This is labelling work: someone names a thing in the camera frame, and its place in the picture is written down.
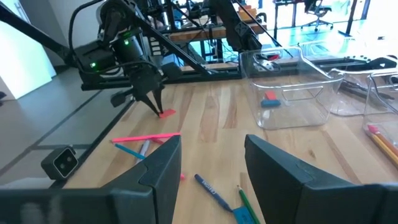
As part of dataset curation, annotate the green pencil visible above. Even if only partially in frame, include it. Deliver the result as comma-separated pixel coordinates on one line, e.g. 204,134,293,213
236,184,262,224

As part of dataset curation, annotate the blue crayon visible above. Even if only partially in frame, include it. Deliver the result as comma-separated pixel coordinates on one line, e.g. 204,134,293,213
193,173,233,213

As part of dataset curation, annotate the blue pencil with red eraser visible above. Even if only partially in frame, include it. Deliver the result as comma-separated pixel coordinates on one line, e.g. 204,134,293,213
114,142,147,161

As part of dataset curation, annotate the clear plastic bin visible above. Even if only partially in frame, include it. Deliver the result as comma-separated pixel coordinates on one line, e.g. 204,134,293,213
326,67,398,118
362,70,398,175
238,45,345,131

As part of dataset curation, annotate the black pen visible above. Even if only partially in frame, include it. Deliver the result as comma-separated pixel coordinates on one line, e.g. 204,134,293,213
348,86,396,101
340,83,386,98

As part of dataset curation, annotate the yellow pencil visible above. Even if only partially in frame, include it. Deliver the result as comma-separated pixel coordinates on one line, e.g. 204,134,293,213
365,132,398,170

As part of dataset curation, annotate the white partition panel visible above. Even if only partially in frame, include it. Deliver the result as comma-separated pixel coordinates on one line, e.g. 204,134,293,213
0,0,57,101

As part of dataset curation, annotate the pink pencil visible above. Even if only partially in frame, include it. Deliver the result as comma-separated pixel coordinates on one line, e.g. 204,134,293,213
111,132,182,144

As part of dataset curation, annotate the orange pencil with red eraser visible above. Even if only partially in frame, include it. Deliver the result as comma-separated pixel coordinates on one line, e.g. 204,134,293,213
366,123,398,158

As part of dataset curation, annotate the black office chair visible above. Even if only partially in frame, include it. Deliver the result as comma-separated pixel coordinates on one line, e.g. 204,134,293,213
303,0,333,32

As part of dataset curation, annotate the blue eraser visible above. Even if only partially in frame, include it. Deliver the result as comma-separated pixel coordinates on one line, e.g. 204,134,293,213
232,206,256,224
260,98,282,109

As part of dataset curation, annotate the background wooden table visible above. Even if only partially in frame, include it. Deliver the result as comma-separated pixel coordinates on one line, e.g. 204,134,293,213
169,23,268,43

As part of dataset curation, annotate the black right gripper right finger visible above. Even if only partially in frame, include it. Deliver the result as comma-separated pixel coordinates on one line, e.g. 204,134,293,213
244,134,398,224

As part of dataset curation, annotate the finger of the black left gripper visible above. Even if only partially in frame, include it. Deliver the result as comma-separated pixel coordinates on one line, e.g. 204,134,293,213
153,87,164,113
136,95,161,117

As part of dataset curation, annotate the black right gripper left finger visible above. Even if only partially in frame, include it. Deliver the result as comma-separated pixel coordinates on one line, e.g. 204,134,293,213
0,134,183,224

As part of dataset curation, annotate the translucent grey pen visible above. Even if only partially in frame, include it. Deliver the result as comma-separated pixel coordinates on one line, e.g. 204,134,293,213
135,139,152,165

